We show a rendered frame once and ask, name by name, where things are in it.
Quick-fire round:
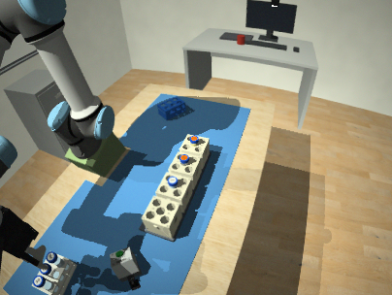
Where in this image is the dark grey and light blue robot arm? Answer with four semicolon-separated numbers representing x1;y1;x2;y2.
0;0;114;179

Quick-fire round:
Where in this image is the white tube rack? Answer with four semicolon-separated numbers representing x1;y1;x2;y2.
33;254;77;295

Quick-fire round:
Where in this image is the blue tube rack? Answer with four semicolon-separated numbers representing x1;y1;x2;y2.
158;96;186;120

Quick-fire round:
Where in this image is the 50 ml tube with dark blue cap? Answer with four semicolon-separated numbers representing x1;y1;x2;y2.
168;177;178;189

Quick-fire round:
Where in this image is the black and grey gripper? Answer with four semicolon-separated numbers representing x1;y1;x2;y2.
0;205;49;270

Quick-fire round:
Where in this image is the sample tube with blue cap and pink liquid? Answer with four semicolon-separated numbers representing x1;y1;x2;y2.
180;154;189;166

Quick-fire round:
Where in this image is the blue tube cap with white dot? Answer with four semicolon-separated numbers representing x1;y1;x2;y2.
46;251;70;271

